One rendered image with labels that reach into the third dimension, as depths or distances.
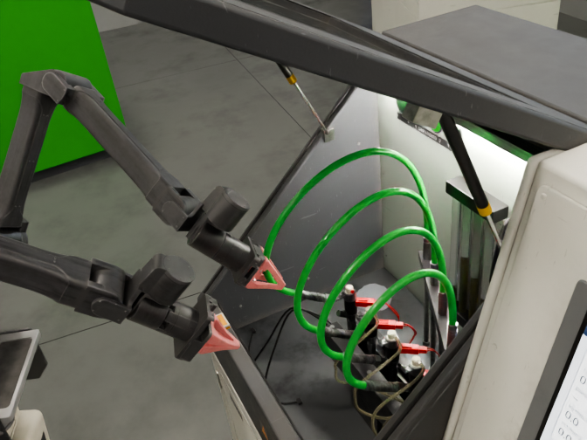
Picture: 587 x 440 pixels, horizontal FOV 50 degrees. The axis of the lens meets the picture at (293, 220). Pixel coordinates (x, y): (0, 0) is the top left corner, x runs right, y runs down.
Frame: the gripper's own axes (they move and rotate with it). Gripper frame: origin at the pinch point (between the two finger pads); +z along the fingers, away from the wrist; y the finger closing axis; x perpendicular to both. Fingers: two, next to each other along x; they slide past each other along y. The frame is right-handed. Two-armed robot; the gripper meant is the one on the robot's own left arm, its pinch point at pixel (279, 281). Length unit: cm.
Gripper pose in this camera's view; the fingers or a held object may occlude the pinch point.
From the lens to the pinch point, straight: 124.0
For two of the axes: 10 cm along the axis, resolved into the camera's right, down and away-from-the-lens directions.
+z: 7.7, 5.1, 3.7
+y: -2.1, -3.5, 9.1
